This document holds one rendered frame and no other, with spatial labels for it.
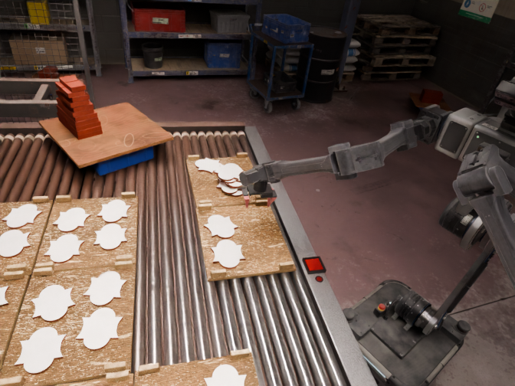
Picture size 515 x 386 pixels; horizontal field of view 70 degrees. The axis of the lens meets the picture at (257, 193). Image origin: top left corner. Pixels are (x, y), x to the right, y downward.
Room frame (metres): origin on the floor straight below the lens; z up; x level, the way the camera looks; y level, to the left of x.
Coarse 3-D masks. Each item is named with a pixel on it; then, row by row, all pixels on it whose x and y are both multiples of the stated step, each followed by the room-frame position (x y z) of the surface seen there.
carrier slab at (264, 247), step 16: (224, 208) 1.31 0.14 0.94; (240, 208) 1.32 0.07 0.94; (256, 208) 1.34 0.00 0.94; (240, 224) 1.21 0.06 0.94; (256, 224) 1.23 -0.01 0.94; (272, 224) 1.24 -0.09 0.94; (208, 240) 1.09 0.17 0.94; (240, 240) 1.11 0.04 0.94; (256, 240) 1.13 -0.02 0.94; (272, 240) 1.14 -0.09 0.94; (208, 256) 1.01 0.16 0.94; (256, 256) 1.04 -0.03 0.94; (272, 256) 1.05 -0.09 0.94; (288, 256) 1.06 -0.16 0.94; (208, 272) 0.92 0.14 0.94; (240, 272) 0.95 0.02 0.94; (256, 272) 0.96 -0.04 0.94; (272, 272) 0.97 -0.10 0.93
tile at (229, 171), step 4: (220, 164) 1.57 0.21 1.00; (228, 164) 1.58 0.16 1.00; (232, 164) 1.58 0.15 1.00; (220, 168) 1.53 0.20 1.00; (224, 168) 1.53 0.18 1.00; (228, 168) 1.54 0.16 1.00; (232, 168) 1.54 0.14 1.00; (236, 168) 1.54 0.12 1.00; (216, 172) 1.49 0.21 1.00; (220, 172) 1.49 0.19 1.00; (224, 172) 1.50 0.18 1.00; (228, 172) 1.50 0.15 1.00; (232, 172) 1.51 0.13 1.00; (236, 172) 1.51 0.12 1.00; (240, 172) 1.52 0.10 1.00; (220, 176) 1.46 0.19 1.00; (224, 176) 1.46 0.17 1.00; (228, 176) 1.47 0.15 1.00; (232, 176) 1.47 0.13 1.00; (236, 176) 1.48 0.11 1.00; (224, 180) 1.44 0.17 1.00; (228, 180) 1.45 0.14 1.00
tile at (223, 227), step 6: (216, 216) 1.23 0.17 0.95; (210, 222) 1.19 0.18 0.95; (216, 222) 1.19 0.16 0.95; (222, 222) 1.20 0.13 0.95; (228, 222) 1.20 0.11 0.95; (210, 228) 1.15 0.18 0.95; (216, 228) 1.16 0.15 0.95; (222, 228) 1.16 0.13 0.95; (228, 228) 1.17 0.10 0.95; (234, 228) 1.18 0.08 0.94; (216, 234) 1.12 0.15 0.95; (222, 234) 1.12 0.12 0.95; (228, 234) 1.13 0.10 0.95
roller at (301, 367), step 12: (228, 144) 1.92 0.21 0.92; (228, 156) 1.82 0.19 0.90; (276, 276) 0.96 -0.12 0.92; (276, 288) 0.91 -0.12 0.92; (276, 300) 0.86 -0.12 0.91; (288, 312) 0.81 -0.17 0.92; (288, 324) 0.76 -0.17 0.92; (288, 336) 0.72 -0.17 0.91; (300, 348) 0.68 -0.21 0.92; (300, 360) 0.63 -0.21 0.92; (300, 372) 0.60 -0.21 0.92; (300, 384) 0.57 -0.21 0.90; (312, 384) 0.56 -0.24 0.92
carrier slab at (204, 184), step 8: (224, 160) 1.71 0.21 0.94; (232, 160) 1.72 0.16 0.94; (240, 160) 1.74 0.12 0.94; (248, 160) 1.75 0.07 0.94; (192, 168) 1.59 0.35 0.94; (248, 168) 1.66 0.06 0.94; (192, 176) 1.52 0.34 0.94; (200, 176) 1.53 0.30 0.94; (208, 176) 1.54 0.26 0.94; (216, 176) 1.55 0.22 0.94; (192, 184) 1.46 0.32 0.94; (200, 184) 1.47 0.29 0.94; (208, 184) 1.48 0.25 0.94; (216, 184) 1.49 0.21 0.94; (200, 192) 1.40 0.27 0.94; (208, 192) 1.41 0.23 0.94; (216, 192) 1.42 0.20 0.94; (248, 192) 1.45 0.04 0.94; (200, 200) 1.34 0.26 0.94; (216, 200) 1.36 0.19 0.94; (224, 200) 1.37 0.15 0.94; (232, 200) 1.38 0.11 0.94; (240, 200) 1.38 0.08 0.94
